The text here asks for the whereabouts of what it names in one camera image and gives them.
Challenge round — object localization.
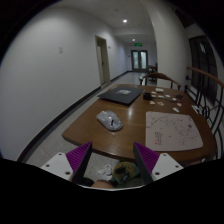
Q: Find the beige wall door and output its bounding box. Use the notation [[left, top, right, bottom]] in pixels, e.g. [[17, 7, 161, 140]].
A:
[[95, 35, 112, 87]]

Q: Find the glass double door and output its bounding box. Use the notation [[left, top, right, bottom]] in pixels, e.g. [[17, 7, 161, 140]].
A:
[[130, 49, 149, 72]]

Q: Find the white card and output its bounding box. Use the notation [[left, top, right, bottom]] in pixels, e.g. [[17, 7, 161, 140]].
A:
[[191, 104, 203, 115]]

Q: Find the dark framed window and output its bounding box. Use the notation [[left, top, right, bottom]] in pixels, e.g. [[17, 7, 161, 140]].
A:
[[188, 34, 219, 104]]

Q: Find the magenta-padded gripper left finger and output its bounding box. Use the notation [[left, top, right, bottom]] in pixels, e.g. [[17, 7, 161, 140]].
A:
[[40, 141, 94, 184]]

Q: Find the black railing with wooden handrail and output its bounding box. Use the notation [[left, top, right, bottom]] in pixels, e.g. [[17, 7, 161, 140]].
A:
[[184, 65, 224, 161]]

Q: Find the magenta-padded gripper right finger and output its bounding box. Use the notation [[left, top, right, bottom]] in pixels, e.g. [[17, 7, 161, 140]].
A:
[[132, 142, 185, 185]]

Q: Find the flat black board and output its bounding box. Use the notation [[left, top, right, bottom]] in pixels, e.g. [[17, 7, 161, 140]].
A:
[[97, 85, 145, 106]]

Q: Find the dark wooden chair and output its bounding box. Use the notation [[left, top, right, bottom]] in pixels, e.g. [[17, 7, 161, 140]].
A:
[[146, 64, 158, 83]]

